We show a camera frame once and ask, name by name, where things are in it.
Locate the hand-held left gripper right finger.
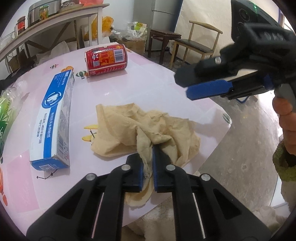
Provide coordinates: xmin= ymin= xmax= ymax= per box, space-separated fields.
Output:
xmin=151 ymin=145 xmax=271 ymax=241

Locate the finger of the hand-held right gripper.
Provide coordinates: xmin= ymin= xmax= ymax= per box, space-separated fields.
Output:
xmin=174 ymin=56 xmax=234 ymax=88
xmin=186 ymin=70 xmax=277 ymax=100

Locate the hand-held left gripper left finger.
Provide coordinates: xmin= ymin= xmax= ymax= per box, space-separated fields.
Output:
xmin=26 ymin=154 xmax=145 ymax=241

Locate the beige cloth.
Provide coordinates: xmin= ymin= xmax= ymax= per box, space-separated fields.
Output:
xmin=91 ymin=103 xmax=201 ymax=207

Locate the red drink can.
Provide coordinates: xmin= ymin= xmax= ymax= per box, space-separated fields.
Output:
xmin=85 ymin=44 xmax=128 ymax=76

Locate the blue toothpaste box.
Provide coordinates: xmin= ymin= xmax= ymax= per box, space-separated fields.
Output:
xmin=30 ymin=71 xmax=75 ymax=171

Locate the green plastic bottle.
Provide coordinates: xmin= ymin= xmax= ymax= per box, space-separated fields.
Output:
xmin=0 ymin=81 xmax=30 ymax=160

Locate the person's right forearm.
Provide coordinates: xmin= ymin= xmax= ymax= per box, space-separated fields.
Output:
xmin=272 ymin=141 xmax=296 ymax=211

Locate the person's right hand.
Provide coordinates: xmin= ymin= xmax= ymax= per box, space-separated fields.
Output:
xmin=272 ymin=95 xmax=296 ymax=154

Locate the wooden chair with dark seat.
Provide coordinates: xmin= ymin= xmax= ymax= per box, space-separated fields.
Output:
xmin=170 ymin=20 xmax=223 ymax=70

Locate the person's white fleece robe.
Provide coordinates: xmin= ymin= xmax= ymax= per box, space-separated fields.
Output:
xmin=127 ymin=202 xmax=296 ymax=241

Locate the dark wooden stool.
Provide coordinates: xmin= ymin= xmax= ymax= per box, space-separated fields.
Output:
xmin=147 ymin=29 xmax=182 ymax=65

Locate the beige mattress with blue edge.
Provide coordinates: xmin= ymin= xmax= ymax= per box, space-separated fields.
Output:
xmin=173 ymin=0 xmax=238 ymax=61

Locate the grey refrigerator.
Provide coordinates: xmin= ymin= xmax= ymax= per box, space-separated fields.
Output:
xmin=151 ymin=0 xmax=183 ymax=32

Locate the large cardboard box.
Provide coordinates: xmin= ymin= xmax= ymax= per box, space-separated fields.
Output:
xmin=117 ymin=38 xmax=146 ymax=56

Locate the white and green bag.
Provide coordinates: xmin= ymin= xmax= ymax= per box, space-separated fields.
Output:
xmin=128 ymin=22 xmax=147 ymax=37

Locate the clear plastic wrapping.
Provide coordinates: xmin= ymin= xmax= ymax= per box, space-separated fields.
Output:
xmin=111 ymin=28 xmax=132 ymax=41

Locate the yellow plastic bag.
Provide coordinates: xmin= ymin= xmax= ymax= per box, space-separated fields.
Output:
xmin=83 ymin=16 xmax=115 ymax=41

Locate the red plastic bag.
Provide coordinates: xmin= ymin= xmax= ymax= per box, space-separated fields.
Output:
xmin=79 ymin=0 xmax=104 ymax=6

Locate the white cloth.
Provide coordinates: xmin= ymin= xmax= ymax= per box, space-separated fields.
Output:
xmin=35 ymin=40 xmax=70 ymax=66

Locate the white side table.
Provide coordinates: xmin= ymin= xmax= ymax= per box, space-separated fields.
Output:
xmin=0 ymin=3 xmax=110 ymax=67

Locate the steel rice cooker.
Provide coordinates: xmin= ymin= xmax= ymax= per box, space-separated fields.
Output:
xmin=28 ymin=0 xmax=62 ymax=26

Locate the black cloth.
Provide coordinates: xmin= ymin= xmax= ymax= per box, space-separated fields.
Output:
xmin=0 ymin=70 xmax=26 ymax=90

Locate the small brown box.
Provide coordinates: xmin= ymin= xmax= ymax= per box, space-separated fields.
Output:
xmin=8 ymin=52 xmax=29 ymax=72

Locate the dark sauce jar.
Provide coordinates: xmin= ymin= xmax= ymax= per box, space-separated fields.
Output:
xmin=16 ymin=16 xmax=26 ymax=32

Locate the clear glass container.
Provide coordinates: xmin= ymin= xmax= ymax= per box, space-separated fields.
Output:
xmin=0 ymin=32 xmax=16 ymax=47

